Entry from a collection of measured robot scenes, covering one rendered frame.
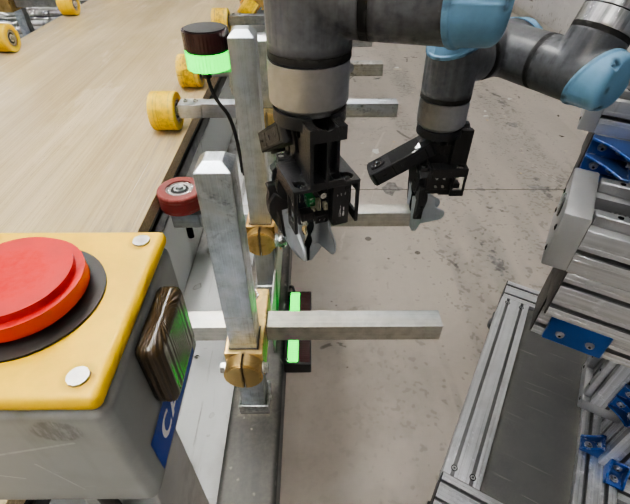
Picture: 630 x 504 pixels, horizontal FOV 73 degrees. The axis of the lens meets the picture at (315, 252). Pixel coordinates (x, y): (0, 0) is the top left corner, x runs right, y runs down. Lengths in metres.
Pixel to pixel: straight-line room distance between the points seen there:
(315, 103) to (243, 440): 0.49
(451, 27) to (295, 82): 0.13
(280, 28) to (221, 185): 0.14
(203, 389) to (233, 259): 0.42
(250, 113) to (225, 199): 0.25
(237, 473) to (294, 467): 0.76
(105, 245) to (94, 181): 0.72
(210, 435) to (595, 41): 0.79
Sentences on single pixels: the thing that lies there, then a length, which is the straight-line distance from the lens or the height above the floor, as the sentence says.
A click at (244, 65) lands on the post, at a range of 0.62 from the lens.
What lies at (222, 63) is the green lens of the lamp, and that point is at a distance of 0.62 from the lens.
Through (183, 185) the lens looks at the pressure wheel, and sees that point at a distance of 0.81.
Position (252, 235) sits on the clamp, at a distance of 0.73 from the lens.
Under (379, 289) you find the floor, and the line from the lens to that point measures 1.85.
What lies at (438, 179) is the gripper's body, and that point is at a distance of 0.76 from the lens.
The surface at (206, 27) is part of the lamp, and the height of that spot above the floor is 1.17.
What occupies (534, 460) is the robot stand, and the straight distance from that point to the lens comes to 1.33.
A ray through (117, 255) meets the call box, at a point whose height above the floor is 1.22.
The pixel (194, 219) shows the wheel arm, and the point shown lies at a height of 0.85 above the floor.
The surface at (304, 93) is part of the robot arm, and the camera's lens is 0.39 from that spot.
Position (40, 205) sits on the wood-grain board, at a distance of 0.86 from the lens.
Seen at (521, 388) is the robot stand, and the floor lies 0.21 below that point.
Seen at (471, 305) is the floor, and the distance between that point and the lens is 1.88.
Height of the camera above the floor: 1.32
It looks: 41 degrees down
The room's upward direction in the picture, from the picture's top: straight up
